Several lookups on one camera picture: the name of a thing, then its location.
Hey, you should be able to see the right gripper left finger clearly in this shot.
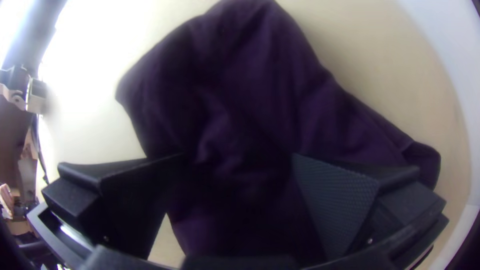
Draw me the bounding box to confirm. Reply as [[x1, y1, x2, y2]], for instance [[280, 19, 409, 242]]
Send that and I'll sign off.
[[41, 151, 187, 260]]

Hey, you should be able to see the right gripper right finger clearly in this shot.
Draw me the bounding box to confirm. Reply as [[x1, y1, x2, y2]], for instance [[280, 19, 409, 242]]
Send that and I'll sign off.
[[291, 152, 448, 262]]

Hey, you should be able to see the dark t-shirt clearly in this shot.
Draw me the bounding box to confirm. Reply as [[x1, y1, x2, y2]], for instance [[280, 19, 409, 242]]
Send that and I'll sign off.
[[114, 0, 442, 263]]

